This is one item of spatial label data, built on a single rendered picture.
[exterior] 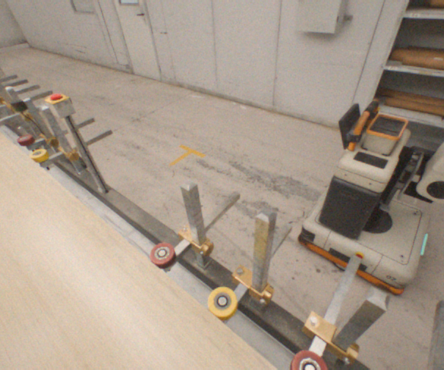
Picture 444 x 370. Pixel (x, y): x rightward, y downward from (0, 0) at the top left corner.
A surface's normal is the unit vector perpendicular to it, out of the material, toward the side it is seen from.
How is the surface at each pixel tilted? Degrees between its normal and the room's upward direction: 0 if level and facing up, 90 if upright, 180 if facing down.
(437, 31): 90
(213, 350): 0
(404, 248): 0
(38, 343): 0
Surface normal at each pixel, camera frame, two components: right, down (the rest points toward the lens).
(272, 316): -0.06, -0.74
